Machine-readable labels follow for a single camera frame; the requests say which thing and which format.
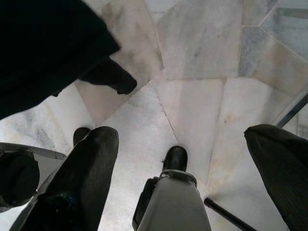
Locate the grey black robot right leg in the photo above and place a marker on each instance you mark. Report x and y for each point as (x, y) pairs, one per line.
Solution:
(173, 207)

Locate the black folding chair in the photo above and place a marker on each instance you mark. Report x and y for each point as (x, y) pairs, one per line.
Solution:
(226, 213)

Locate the black T-shirt with logo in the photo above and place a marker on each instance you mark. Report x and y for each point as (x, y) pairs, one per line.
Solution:
(48, 48)

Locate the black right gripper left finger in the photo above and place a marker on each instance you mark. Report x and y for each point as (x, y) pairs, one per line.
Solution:
(79, 187)

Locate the silver metal clothes rack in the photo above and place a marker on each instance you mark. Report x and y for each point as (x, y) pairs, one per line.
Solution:
(292, 112)

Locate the grey black robot leg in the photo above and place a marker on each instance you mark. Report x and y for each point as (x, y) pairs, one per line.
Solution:
(173, 207)
(48, 158)

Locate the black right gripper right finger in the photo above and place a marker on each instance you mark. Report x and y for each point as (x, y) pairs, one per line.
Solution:
(284, 173)

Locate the grey black robot left leg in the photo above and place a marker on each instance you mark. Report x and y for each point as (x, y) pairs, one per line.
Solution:
(48, 158)

